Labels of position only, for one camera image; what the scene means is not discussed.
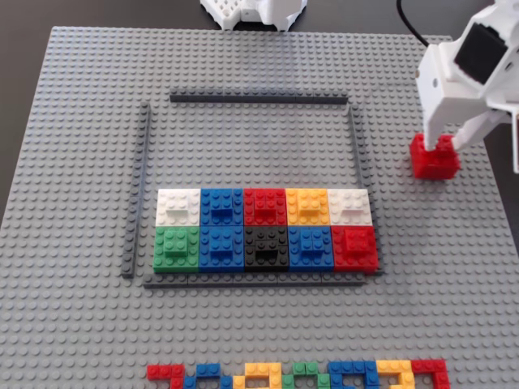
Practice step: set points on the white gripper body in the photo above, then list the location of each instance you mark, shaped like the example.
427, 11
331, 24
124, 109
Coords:
443, 106

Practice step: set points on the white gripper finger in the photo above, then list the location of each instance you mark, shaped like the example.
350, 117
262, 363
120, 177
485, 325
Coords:
436, 129
482, 127

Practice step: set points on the red brick cube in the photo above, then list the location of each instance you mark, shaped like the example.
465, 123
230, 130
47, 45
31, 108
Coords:
434, 166
251, 215
357, 259

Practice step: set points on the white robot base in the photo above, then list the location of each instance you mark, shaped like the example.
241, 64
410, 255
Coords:
251, 12

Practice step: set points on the white brick cube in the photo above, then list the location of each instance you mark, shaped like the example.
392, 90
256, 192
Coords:
170, 200
357, 198

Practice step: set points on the yellow brick cube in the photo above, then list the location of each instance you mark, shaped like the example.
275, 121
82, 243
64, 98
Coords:
296, 215

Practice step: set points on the blue brick cube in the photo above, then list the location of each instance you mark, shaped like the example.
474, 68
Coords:
208, 215
221, 263
310, 261

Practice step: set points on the black brick cube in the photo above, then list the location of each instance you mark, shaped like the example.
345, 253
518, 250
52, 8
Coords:
265, 263

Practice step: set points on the green brick cube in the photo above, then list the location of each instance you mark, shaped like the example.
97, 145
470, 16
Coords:
174, 263

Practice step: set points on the red brick letter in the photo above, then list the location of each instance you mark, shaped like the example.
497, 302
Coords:
162, 372
430, 366

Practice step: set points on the yellow brick letter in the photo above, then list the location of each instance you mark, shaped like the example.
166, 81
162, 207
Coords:
259, 370
393, 366

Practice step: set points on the blue brick letter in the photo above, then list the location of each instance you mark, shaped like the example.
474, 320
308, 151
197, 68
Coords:
207, 370
348, 368

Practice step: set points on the grey studded baseplate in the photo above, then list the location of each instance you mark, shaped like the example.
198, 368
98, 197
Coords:
259, 324

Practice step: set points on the green brick letter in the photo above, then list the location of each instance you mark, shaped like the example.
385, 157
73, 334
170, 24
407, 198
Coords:
306, 368

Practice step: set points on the dark grey brick wall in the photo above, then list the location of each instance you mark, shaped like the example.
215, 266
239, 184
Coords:
359, 154
138, 190
251, 280
259, 97

